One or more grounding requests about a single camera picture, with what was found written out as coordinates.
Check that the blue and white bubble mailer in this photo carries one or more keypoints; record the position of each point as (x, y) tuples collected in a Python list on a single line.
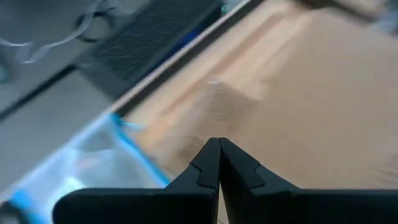
[(93, 161)]

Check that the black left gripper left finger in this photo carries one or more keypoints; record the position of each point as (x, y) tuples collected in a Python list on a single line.
[(155, 205)]

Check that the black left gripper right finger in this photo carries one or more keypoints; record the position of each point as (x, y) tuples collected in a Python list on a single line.
[(280, 205)]

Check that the brown cardboard shipping box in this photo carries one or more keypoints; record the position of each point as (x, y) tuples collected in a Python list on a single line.
[(295, 93)]

